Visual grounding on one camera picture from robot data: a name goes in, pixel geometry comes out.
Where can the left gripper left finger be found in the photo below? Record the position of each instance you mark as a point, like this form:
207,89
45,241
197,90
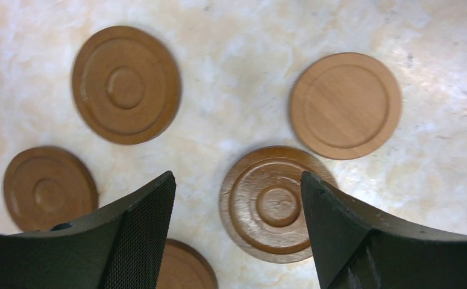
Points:
119,245

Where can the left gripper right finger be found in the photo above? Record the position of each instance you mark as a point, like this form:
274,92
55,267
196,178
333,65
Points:
356,245

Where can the dark wooden coaster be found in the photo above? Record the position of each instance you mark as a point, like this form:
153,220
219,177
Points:
260,203
184,267
47,185
126,85

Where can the light wooden coaster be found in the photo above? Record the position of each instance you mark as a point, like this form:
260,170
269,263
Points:
345,106

